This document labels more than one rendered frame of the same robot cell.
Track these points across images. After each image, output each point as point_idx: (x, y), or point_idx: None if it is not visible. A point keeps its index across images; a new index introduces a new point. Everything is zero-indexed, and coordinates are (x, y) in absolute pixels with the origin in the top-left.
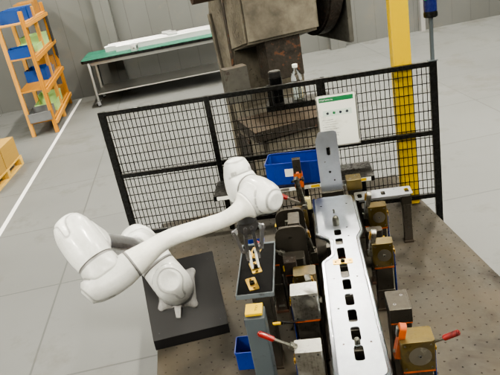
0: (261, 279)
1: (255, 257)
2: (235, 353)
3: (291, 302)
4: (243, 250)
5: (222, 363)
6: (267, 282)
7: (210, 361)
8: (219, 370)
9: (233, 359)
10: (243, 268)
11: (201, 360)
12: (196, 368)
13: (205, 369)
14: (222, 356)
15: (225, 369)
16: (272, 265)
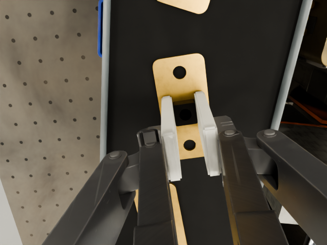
0: (201, 202)
1: (199, 120)
2: (100, 57)
3: (269, 204)
4: (132, 189)
5: (74, 21)
6: (222, 226)
7: (50, 10)
8: (70, 39)
9: (95, 15)
10: (124, 94)
11: (29, 1)
12: (25, 24)
13: (43, 31)
14: (71, 0)
15: (81, 40)
16: (268, 119)
